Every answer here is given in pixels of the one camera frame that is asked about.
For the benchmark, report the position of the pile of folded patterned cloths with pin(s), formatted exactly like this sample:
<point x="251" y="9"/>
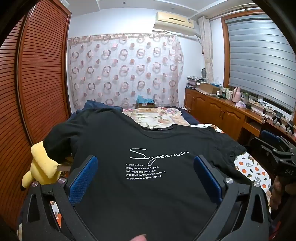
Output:
<point x="194" y="81"/>

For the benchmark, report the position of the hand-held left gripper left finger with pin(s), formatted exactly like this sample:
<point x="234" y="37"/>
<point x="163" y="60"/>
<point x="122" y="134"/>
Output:
<point x="81" y="180"/>

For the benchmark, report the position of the black desktop stand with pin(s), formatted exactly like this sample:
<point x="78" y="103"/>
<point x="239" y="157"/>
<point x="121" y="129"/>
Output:
<point x="290" y="128"/>
<point x="278" y="118"/>

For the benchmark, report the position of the blue plastic bag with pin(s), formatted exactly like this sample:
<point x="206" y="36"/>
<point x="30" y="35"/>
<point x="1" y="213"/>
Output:
<point x="145" y="98"/>

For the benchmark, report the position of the black printed t-shirt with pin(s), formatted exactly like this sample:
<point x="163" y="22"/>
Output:
<point x="150" y="199"/>

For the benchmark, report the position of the person's left hand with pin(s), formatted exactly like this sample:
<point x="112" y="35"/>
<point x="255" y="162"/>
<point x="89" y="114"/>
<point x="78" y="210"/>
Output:
<point x="141" y="238"/>

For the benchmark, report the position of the grey window blind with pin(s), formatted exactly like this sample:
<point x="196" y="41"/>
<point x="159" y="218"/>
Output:
<point x="259" y="58"/>

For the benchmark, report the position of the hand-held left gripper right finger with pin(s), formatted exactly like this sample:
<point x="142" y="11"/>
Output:
<point x="208" y="180"/>

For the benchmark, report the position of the wooden louvred wardrobe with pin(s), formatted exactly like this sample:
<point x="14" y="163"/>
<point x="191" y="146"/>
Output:
<point x="41" y="69"/>

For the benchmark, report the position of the yellow plush toy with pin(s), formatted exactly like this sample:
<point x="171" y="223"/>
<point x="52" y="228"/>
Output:
<point x="41" y="162"/>

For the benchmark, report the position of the small cardboard box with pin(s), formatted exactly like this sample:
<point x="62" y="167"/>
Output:
<point x="145" y="105"/>

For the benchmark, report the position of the floral blanket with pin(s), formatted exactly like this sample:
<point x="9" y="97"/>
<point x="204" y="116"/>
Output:
<point x="157" y="118"/>

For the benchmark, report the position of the small grey fan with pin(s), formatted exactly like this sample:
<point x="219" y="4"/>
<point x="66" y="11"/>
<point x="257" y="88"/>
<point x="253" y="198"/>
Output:
<point x="203" y="72"/>

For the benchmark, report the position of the navy folded garment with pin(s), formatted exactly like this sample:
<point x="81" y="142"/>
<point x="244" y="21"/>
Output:
<point x="97" y="105"/>

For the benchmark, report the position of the beige air conditioner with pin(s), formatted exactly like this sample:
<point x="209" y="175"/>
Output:
<point x="173" y="22"/>

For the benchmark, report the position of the person's right hand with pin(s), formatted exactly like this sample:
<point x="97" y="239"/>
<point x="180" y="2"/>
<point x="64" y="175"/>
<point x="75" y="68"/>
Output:
<point x="277" y="191"/>

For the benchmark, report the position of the navy blanket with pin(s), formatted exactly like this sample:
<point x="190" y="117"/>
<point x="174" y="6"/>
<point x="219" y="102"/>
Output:
<point x="192" y="118"/>

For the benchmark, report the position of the circle-patterned sheer curtain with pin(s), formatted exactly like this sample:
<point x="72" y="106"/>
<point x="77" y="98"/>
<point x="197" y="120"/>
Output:
<point x="115" y="69"/>

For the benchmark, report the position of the pink jug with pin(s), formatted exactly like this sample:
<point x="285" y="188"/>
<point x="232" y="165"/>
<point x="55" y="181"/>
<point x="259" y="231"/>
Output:
<point x="237" y="96"/>

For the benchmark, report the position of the beige tied curtain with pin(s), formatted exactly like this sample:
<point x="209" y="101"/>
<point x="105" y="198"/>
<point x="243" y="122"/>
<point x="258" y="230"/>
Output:
<point x="207" y="51"/>

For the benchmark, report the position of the open flat cardboard box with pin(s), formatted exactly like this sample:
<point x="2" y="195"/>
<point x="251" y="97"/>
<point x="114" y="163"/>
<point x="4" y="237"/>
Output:
<point x="209" y="88"/>

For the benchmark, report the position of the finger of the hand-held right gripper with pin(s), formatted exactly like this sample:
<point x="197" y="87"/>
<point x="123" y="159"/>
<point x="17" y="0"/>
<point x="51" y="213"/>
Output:
<point x="270" y="135"/>
<point x="261" y="144"/>

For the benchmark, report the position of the wooden sideboard cabinet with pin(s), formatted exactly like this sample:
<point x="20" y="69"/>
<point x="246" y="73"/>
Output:
<point x="219" y="111"/>

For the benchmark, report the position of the pink tissue pack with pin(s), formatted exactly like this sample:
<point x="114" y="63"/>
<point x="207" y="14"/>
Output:
<point x="241" y="104"/>

